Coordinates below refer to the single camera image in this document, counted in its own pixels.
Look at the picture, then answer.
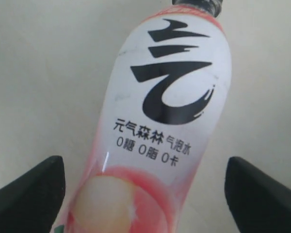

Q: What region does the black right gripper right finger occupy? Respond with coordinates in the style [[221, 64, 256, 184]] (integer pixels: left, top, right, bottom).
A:
[[224, 156, 291, 233]]

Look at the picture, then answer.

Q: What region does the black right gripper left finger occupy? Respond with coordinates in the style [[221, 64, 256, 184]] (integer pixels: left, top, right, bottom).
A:
[[0, 156, 66, 233]]

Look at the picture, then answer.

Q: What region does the pink peach soda bottle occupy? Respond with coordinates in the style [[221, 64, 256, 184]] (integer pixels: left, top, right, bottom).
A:
[[54, 0, 231, 233]]

